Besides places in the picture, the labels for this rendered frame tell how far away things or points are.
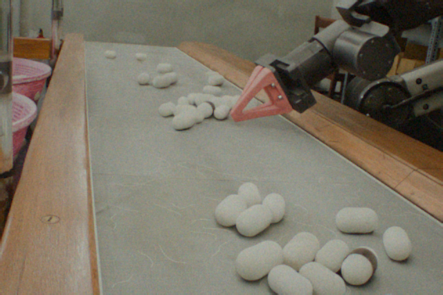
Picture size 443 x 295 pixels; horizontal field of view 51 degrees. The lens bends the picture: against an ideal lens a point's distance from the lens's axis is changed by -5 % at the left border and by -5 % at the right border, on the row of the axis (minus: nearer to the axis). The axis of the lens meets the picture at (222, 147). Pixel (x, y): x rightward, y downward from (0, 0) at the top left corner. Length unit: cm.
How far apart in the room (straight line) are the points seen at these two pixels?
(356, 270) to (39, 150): 28
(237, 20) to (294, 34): 66
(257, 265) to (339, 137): 37
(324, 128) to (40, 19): 474
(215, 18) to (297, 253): 500
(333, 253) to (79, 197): 17
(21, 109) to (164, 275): 36
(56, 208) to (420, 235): 29
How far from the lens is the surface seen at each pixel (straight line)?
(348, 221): 39
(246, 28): 535
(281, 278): 29
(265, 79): 65
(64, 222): 31
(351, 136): 63
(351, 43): 63
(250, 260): 30
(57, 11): 116
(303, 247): 32
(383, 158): 57
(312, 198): 46
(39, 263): 27
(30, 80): 76
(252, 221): 35
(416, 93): 110
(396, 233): 38
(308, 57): 67
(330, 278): 30
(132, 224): 37
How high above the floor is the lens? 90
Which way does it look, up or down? 17 degrees down
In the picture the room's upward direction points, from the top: 7 degrees clockwise
